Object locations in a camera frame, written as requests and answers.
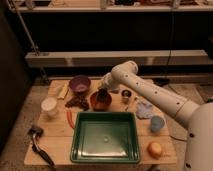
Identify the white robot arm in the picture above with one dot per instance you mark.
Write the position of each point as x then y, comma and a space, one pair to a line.
196, 119

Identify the white cup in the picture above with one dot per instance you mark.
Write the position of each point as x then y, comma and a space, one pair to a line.
49, 106

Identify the yellow banana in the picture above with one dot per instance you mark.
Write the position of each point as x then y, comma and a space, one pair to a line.
63, 92

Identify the red bowl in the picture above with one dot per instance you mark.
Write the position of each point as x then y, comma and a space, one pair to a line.
100, 106

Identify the grey metal shelf beam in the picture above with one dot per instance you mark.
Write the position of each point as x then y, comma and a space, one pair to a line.
112, 58

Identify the orange fruit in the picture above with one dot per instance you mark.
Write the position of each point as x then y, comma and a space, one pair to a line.
155, 149

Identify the black handled brush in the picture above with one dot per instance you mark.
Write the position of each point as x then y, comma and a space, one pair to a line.
35, 133

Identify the blue plastic cup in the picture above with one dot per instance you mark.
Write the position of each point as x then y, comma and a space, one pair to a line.
156, 123

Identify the green plastic tray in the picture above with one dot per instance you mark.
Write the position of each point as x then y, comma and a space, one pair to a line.
105, 137

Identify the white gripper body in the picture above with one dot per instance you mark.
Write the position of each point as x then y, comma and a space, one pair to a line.
109, 83

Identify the crumpled blue-white cloth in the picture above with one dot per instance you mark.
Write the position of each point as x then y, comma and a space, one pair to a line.
144, 110

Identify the small dark metal cup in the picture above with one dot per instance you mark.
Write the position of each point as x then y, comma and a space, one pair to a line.
126, 94

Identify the wooden table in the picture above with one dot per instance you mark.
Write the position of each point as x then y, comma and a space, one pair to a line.
57, 137

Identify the metal diagonal pole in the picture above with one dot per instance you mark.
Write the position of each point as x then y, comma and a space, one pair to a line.
34, 47

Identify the orange carrot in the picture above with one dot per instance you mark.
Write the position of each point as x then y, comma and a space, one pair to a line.
69, 119

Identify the purple bowl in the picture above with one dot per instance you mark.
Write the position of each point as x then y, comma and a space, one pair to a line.
80, 84

